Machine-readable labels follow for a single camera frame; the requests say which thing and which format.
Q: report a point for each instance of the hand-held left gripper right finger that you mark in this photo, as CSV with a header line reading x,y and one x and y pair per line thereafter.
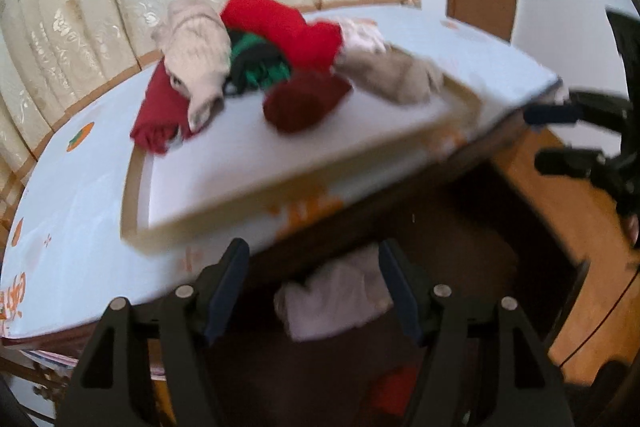
x,y
397,297

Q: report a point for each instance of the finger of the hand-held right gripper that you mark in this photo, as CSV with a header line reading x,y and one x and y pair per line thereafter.
x,y
565,162
550,113

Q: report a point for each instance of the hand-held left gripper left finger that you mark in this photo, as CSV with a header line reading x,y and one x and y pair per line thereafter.
x,y
225,302

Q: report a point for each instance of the wooden drawer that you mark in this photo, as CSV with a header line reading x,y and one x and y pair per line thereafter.
x,y
480,247

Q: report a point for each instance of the white board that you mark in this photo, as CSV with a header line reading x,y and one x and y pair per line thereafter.
x,y
250,167

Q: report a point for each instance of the grey white underwear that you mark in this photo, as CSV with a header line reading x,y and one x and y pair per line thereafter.
x,y
400,77

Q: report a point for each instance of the dark red underwear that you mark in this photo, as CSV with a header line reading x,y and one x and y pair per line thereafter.
x,y
157,112

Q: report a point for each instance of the white dotted underwear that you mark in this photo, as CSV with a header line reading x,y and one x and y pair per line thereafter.
x,y
362,37

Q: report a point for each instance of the maroon underwear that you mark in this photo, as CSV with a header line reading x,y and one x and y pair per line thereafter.
x,y
305,102

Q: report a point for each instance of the green black underwear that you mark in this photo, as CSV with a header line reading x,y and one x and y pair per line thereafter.
x,y
255,62

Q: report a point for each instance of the cream underwear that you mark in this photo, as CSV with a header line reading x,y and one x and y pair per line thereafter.
x,y
197,47

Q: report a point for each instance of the bright red underwear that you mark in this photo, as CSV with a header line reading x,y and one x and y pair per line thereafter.
x,y
285,29

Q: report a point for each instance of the person's right hand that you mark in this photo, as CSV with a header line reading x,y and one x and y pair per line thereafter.
x,y
634,229

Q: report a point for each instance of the wooden desk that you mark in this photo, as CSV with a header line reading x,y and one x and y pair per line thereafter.
x,y
390,219

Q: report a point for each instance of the light printed tablecloth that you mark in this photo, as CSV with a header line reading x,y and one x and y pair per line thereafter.
x,y
75,217

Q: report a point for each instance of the ornate gold metal stand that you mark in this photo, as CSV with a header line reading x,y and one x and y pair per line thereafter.
x,y
37,377

